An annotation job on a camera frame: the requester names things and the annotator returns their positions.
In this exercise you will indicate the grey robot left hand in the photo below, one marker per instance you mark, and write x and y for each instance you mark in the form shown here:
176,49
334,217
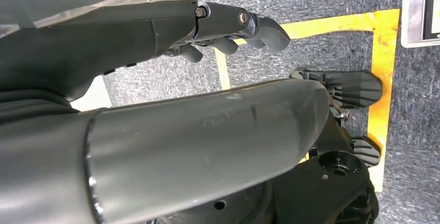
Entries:
206,129

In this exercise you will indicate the silver framed screen device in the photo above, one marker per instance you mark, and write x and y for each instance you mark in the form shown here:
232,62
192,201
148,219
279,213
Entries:
412,16

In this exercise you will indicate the black robot leg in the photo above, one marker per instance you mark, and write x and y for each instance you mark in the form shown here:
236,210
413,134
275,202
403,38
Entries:
326,188

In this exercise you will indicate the yellow floor tape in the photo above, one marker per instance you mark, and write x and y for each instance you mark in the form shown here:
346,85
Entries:
381,78

